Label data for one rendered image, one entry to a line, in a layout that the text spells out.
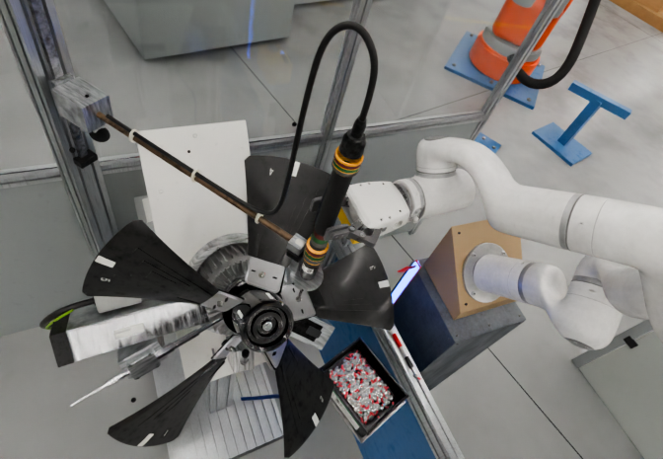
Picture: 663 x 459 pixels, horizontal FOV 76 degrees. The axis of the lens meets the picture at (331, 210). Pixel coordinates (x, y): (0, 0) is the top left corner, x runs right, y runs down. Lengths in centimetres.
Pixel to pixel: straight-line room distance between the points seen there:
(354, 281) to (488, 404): 157
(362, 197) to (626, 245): 40
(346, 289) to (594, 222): 58
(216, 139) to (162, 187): 17
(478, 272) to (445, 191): 59
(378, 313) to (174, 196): 58
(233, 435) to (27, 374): 92
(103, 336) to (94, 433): 115
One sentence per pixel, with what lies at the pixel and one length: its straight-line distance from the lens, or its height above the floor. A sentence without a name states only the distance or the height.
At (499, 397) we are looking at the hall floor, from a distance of 257.
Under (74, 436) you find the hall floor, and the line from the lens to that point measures 220.
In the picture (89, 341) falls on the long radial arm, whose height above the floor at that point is 112.
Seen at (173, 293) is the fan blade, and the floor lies 125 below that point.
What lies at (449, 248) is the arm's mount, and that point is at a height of 109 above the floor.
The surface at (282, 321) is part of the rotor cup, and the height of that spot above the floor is 122.
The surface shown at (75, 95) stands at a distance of 109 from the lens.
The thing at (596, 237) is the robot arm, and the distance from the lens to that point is 71.
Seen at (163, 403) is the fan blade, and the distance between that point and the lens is 99.
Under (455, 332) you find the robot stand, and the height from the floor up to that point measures 93.
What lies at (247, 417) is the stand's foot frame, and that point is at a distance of 208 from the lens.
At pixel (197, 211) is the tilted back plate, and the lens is 112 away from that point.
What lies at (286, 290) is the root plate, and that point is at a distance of 102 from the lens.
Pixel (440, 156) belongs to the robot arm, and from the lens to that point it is 81.
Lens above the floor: 208
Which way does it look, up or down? 49 degrees down
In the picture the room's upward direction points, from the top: 20 degrees clockwise
